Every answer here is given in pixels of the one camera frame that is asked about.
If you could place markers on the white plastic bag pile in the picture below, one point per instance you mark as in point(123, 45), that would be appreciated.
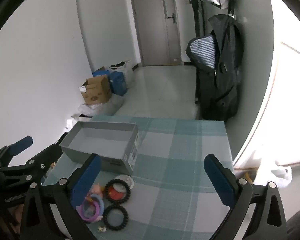
point(102, 107)

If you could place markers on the black backpack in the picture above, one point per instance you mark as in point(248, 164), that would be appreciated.
point(217, 80)

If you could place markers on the small blue carton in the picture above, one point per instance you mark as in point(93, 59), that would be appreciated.
point(100, 72)

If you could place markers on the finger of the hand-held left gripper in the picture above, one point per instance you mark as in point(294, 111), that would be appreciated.
point(48, 155)
point(21, 145)

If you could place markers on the pink pig charm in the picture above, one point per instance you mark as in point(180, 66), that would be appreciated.
point(97, 188)

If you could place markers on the white plastic shopping bag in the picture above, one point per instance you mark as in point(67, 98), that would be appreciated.
point(281, 175)

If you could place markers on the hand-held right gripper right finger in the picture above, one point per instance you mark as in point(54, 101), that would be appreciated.
point(221, 182)

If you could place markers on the grey box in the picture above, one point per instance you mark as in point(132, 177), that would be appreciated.
point(102, 142)

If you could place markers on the brown cardboard box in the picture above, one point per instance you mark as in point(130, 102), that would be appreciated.
point(96, 92)

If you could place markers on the white round ornament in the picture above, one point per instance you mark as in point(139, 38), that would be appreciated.
point(126, 180)

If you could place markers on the black metal rack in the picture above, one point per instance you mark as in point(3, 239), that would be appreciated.
point(197, 17)

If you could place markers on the grey door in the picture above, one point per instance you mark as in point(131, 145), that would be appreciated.
point(156, 22)

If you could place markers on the clear bag with dark contents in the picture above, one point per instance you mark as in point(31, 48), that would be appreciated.
point(125, 70)

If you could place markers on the small pale charm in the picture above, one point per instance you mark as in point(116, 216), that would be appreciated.
point(102, 228)

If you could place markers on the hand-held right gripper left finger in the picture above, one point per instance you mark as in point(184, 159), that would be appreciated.
point(86, 180)

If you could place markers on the large blue carton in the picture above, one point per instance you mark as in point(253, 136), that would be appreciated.
point(118, 82)

